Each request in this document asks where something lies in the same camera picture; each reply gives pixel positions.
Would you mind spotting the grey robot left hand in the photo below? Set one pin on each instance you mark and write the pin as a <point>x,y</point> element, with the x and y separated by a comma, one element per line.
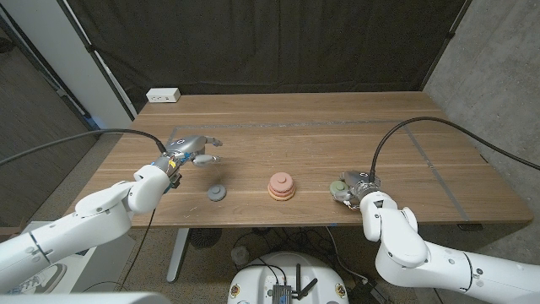
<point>185,145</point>

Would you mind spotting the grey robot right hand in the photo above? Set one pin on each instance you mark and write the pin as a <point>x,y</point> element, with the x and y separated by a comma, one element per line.
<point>360,181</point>

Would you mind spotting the green toy disc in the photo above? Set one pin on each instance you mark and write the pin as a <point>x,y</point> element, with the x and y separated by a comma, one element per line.
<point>336,186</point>

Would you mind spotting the dusty pink toy disc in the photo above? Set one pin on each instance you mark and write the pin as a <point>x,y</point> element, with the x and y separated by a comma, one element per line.
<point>281,181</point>

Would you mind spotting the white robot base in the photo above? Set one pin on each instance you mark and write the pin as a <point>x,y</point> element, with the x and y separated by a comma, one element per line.
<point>261,278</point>

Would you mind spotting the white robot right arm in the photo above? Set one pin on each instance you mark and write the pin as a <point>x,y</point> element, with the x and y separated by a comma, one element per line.
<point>422,253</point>

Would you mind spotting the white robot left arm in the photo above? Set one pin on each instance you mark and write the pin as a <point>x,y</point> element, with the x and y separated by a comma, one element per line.
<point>84,228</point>

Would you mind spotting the grey toy disc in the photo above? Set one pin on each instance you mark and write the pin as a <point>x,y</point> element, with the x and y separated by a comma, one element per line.
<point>217,192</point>

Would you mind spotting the orange toy disc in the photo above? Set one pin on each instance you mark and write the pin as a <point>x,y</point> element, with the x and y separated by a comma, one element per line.
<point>282,198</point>

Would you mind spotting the white power strip box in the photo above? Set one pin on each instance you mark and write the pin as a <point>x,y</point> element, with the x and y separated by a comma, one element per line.
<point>163,94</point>

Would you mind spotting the grey tape outline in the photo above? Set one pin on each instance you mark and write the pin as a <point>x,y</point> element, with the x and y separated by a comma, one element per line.
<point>295,123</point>

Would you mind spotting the small black floor fan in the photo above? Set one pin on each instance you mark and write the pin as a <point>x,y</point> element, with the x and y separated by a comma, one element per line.
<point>204,237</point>

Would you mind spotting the black power adapter box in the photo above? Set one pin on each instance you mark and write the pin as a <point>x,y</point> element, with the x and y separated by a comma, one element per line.
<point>367,292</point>

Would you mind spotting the white table leg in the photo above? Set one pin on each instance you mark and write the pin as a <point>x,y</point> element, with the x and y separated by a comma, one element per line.
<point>177,257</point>

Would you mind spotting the round grey floor object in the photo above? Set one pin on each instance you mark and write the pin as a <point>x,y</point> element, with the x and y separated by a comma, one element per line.
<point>240,255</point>

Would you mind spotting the black backdrop curtain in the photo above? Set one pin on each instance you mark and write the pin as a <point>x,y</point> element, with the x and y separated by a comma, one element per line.
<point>270,42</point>

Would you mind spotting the black backdrop stand pole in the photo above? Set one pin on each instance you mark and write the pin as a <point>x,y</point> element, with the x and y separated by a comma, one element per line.
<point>90,48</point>
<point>450,34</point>

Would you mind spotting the white floor platform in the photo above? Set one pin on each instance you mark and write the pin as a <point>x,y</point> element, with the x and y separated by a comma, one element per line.
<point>114,262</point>

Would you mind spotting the grey router with black antennas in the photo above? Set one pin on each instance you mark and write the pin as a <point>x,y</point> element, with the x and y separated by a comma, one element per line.
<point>282,293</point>

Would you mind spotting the white robot torso edge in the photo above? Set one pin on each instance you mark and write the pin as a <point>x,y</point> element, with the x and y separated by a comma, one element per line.
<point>84,300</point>

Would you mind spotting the grey and white shoe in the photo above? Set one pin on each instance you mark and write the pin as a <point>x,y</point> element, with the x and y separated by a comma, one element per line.
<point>42,279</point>

